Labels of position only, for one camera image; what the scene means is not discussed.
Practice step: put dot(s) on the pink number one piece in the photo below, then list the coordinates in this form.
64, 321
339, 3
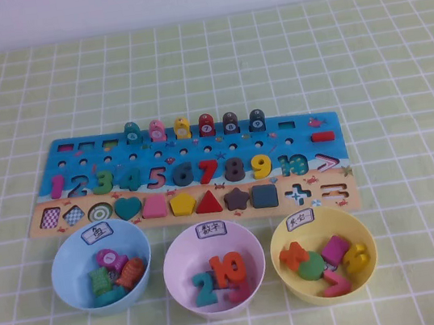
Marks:
57, 186

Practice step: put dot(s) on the red number seven piece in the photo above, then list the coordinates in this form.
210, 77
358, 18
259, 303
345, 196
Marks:
208, 172

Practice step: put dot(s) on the brown number eight piece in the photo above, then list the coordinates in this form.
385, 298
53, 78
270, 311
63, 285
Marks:
234, 169

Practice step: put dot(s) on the dark blue number six piece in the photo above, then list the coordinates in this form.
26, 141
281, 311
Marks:
180, 178

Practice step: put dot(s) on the brown star piece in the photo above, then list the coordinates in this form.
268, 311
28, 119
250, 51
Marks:
237, 199

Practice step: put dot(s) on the red triangle piece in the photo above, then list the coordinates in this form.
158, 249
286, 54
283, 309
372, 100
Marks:
209, 206

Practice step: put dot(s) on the yellow number nine piece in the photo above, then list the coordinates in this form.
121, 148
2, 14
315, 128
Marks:
266, 163

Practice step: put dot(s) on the yellow pentagon piece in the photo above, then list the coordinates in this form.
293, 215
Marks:
182, 205

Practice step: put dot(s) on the dark blue square piece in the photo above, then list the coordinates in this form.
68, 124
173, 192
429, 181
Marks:
265, 196

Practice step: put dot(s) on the pink trapezoid piece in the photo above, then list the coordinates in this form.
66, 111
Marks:
154, 208

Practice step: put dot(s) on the green number four piece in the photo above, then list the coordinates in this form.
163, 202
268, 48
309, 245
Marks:
134, 179

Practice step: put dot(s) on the blue number puzzle board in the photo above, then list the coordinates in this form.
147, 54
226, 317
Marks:
302, 133

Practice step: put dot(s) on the pink plastic bowl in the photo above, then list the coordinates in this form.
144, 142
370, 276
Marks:
181, 253

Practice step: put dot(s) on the teal heart piece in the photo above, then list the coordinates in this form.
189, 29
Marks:
128, 208

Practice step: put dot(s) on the yellow plastic bowl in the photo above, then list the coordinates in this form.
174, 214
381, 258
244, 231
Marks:
293, 235

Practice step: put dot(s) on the orange number ten piece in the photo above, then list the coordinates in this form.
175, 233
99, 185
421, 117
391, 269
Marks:
218, 270

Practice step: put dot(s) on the red minus sign piece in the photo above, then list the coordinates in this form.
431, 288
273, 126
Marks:
322, 136

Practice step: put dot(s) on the green number three piece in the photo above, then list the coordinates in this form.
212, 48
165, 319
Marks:
106, 180

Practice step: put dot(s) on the orange plus sign piece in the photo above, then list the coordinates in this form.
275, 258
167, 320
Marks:
294, 256

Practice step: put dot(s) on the magenta number five piece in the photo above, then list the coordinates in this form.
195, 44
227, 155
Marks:
240, 291

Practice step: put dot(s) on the teal number two piece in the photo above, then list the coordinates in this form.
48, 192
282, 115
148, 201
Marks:
205, 300

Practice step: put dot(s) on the green circle piece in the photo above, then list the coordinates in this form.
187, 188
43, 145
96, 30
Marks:
311, 266

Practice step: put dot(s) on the orange fish piece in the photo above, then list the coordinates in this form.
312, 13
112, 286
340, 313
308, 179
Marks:
131, 273

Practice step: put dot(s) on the magenta fish piece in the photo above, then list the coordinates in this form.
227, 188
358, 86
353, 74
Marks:
106, 258

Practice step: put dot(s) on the magenta diamond piece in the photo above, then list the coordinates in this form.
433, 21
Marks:
335, 250

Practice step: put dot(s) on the green fish piece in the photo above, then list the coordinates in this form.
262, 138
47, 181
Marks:
100, 282

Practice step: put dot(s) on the pink greater-than sign piece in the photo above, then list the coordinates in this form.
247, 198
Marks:
339, 281

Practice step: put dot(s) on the teal fish piece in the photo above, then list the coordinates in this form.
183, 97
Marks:
110, 297

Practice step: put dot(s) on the light blue plastic bowl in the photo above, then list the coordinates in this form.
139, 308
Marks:
69, 266

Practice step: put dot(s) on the red fish peg seven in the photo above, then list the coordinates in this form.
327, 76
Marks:
207, 128

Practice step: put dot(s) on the brown fish peg eight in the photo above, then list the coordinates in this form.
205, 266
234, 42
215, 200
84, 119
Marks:
231, 125

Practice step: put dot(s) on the yellow fish peg six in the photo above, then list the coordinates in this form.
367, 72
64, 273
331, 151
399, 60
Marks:
181, 129

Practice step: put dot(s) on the dark grey fish peg nine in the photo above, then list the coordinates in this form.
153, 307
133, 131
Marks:
257, 122

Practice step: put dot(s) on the pink fish peg five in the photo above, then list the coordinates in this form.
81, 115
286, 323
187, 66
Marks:
157, 132

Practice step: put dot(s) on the white paper label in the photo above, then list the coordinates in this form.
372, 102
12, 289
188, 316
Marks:
300, 219
211, 230
97, 233

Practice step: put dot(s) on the teal fish peg four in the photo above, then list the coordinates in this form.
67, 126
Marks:
131, 135

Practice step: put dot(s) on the green checked tablecloth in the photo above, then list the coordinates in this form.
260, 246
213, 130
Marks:
390, 63

